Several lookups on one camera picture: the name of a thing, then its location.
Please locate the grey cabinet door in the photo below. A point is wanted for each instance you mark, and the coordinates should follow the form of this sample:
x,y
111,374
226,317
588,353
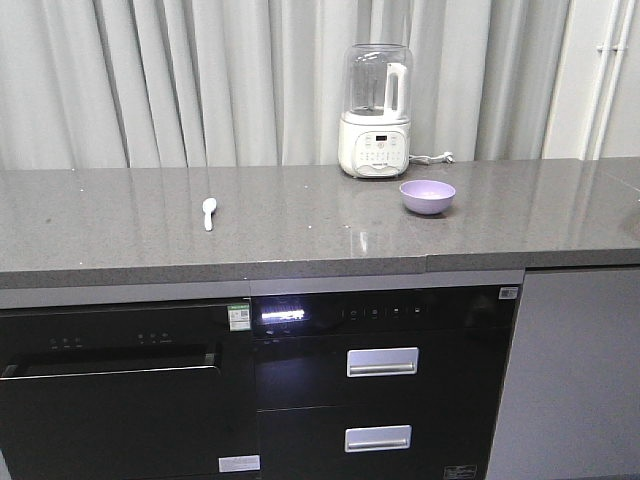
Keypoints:
x,y
570,403

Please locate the black built-in dishwasher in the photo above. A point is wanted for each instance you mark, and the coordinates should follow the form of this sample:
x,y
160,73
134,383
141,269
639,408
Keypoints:
x,y
154,390

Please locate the upper silver drawer handle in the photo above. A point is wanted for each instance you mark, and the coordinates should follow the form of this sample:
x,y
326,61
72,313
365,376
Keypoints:
x,y
382,362

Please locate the black drawer sterilizer cabinet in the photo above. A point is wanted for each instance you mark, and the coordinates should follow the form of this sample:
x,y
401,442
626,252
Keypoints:
x,y
305,400

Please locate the white blender with clear jar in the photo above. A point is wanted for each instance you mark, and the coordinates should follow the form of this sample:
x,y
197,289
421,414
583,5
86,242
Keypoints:
x,y
375,122

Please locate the lower silver drawer handle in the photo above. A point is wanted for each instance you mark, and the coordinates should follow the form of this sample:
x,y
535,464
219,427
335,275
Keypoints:
x,y
380,438

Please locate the white wall pipe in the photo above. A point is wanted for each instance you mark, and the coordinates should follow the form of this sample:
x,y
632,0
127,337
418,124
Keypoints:
x,y
612,53

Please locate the silver drawer handle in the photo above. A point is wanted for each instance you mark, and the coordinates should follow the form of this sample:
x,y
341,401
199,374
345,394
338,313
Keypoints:
x,y
382,362
380,438

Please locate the light blue plastic spoon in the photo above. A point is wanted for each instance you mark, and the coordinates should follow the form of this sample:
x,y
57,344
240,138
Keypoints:
x,y
209,207

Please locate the purple plastic bowl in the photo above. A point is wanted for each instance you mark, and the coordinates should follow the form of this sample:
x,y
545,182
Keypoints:
x,y
427,197

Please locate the grey pleated curtain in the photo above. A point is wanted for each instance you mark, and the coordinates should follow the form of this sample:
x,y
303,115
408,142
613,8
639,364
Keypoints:
x,y
147,84

